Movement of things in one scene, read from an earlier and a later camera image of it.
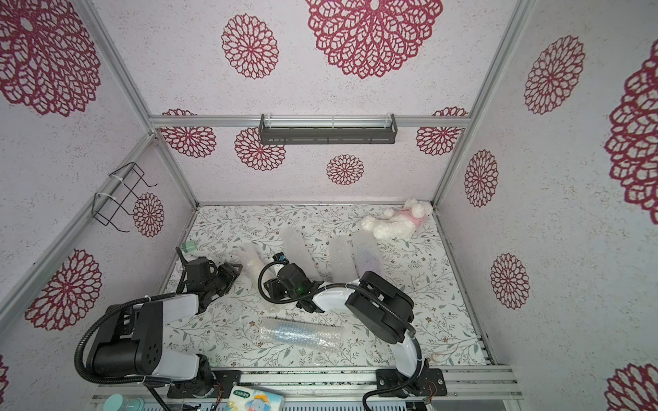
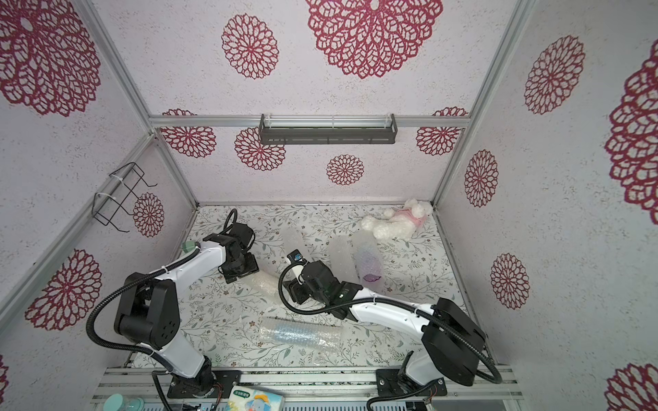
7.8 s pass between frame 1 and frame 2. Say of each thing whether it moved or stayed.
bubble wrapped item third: stayed
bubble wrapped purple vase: stayed
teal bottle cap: stayed
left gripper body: moved
